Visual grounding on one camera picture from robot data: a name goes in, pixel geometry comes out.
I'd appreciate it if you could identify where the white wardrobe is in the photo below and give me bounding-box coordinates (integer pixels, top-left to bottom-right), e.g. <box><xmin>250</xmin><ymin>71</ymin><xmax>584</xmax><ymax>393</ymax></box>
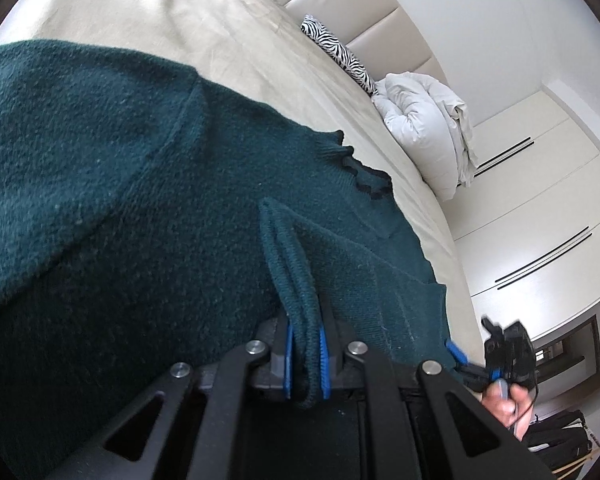
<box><xmin>443</xmin><ymin>91</ymin><xmax>600</xmax><ymax>340</ymax></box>

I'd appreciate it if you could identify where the dark green knit sweater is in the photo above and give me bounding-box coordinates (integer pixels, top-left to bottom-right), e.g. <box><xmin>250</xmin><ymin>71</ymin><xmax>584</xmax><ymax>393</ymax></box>
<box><xmin>0</xmin><ymin>40</ymin><xmax>449</xmax><ymax>479</ymax></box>

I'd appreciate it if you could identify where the zebra print pillow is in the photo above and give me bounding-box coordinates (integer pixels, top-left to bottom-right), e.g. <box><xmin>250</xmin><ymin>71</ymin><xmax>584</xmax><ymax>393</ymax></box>
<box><xmin>300</xmin><ymin>14</ymin><xmax>375</xmax><ymax>96</ymax></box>

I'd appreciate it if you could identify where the black bag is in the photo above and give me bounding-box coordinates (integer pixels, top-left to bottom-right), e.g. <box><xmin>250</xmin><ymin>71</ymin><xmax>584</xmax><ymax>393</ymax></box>
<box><xmin>522</xmin><ymin>410</ymin><xmax>593</xmax><ymax>470</ymax></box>

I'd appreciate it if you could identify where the right hand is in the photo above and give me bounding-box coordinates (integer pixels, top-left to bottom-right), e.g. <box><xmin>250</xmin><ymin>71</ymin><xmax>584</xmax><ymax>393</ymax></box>
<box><xmin>481</xmin><ymin>382</ymin><xmax>533</xmax><ymax>440</ymax></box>

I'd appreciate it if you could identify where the beige bed sheet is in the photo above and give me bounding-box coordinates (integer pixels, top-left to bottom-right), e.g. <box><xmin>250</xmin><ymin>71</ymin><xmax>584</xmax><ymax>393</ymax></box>
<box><xmin>26</xmin><ymin>0</ymin><xmax>479</xmax><ymax>346</ymax></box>

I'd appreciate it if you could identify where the white folded duvet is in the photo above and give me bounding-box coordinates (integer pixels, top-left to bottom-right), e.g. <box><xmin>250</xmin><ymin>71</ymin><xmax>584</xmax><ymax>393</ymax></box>
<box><xmin>372</xmin><ymin>72</ymin><xmax>479</xmax><ymax>202</ymax></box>

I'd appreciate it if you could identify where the beige padded headboard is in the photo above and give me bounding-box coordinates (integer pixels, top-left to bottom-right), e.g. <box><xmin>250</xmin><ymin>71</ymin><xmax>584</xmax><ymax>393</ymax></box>
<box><xmin>274</xmin><ymin>0</ymin><xmax>448</xmax><ymax>82</ymax></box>

